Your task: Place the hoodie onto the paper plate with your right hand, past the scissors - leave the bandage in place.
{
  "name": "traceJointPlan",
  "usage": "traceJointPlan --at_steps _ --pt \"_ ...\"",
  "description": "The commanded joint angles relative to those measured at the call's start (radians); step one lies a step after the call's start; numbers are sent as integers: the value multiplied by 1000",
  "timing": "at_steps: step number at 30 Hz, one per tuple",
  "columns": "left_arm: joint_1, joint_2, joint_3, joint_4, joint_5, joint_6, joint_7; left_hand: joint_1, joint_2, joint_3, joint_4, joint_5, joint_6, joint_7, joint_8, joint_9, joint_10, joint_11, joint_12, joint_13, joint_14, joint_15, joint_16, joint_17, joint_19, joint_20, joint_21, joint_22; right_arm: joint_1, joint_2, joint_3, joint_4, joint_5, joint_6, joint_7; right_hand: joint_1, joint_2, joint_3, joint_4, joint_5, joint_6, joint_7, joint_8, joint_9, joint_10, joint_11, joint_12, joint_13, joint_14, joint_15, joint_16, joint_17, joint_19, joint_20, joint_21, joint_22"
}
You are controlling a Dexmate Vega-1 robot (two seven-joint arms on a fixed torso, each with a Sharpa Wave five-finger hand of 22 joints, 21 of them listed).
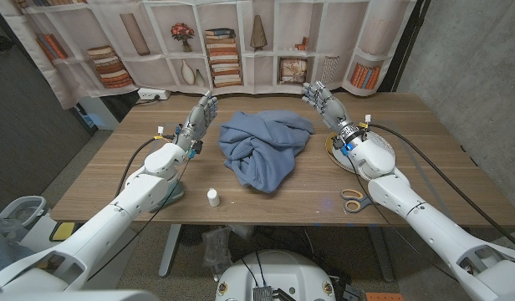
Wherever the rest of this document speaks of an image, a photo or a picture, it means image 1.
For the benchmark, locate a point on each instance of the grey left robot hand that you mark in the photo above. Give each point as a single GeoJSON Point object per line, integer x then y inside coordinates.
{"type": "Point", "coordinates": [195, 123]}

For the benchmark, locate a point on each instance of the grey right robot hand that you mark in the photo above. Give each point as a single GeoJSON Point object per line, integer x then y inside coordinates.
{"type": "Point", "coordinates": [332, 110]}

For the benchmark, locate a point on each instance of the blue hoodie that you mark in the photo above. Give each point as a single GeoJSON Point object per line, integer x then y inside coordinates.
{"type": "Point", "coordinates": [261, 146]}

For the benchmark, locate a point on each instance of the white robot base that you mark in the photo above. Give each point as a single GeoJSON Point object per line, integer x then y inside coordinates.
{"type": "Point", "coordinates": [278, 271]}

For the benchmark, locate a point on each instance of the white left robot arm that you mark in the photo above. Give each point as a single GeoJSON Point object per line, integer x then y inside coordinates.
{"type": "Point", "coordinates": [115, 213]}

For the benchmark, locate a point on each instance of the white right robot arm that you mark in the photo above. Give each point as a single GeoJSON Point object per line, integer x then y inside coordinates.
{"type": "Point", "coordinates": [429, 226]}

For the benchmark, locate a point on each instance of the white paper plate gold rim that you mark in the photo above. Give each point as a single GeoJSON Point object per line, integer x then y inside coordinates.
{"type": "Point", "coordinates": [385, 144]}

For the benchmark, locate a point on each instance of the white power strip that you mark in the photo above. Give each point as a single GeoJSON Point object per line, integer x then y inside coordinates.
{"type": "Point", "coordinates": [153, 94]}

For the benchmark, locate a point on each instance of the printed bookshelf backdrop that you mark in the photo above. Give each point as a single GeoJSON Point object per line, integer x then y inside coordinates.
{"type": "Point", "coordinates": [249, 77]}

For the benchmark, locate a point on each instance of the small white bottle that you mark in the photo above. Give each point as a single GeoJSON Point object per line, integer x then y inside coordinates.
{"type": "Point", "coordinates": [213, 198]}

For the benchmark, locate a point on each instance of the white cabinet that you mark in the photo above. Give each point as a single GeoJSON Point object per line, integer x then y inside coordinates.
{"type": "Point", "coordinates": [100, 113]}

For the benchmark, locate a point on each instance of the black backdrop stand pole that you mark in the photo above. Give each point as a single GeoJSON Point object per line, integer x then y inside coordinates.
{"type": "Point", "coordinates": [408, 46]}

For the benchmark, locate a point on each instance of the clear plastic bag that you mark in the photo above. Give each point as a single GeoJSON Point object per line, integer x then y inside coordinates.
{"type": "Point", "coordinates": [215, 248]}

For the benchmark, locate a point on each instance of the grey table leg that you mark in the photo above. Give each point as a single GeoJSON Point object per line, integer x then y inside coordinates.
{"type": "Point", "coordinates": [169, 251]}
{"type": "Point", "coordinates": [380, 255]}

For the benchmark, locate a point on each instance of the yellow black pad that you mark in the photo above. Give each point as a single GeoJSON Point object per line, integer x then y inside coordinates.
{"type": "Point", "coordinates": [63, 231]}

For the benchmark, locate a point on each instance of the white grey stool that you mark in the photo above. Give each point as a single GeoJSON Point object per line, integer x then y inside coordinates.
{"type": "Point", "coordinates": [23, 209]}

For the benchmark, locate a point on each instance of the orange box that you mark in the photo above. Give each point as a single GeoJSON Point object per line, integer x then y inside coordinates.
{"type": "Point", "coordinates": [383, 297]}

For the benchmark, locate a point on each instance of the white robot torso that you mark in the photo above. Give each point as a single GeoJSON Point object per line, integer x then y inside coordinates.
{"type": "Point", "coordinates": [73, 296]}

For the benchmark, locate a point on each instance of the person leg in jeans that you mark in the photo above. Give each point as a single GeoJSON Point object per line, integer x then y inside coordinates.
{"type": "Point", "coordinates": [6, 251]}

